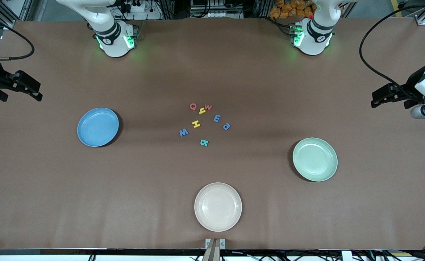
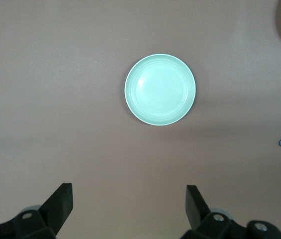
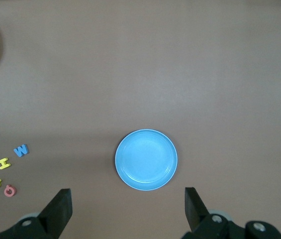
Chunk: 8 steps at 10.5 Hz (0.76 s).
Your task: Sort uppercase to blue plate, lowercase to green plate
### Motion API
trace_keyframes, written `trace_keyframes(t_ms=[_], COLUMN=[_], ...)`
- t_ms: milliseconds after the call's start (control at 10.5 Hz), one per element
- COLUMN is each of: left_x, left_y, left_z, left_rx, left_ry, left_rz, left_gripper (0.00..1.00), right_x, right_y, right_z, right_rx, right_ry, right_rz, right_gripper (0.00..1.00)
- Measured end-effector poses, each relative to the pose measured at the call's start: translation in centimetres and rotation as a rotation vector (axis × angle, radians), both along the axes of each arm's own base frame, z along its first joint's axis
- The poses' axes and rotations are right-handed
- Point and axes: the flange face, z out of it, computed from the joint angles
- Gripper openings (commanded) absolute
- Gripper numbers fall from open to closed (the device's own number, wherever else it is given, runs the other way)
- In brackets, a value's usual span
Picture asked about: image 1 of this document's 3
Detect blue plate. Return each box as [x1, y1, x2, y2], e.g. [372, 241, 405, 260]
[77, 107, 120, 148]

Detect green plate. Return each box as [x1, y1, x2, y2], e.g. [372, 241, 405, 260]
[292, 137, 338, 182]

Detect beige plate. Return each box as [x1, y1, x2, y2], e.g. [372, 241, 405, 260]
[194, 182, 242, 232]

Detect orange packaged goods pile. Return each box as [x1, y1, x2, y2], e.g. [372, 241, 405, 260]
[269, 0, 315, 19]

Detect white power strip with plugs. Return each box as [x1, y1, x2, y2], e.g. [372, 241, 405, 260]
[120, 0, 162, 20]

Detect brown table cover mat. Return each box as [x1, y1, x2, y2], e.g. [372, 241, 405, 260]
[0, 17, 425, 250]

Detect white electronics box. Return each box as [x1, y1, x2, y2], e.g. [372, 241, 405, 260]
[190, 0, 242, 18]

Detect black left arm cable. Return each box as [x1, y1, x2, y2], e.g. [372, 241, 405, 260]
[359, 4, 425, 100]

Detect tangled black floor cables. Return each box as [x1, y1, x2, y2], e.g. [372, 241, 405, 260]
[194, 249, 425, 261]

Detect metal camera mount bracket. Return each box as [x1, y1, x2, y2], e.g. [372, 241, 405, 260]
[202, 238, 226, 261]

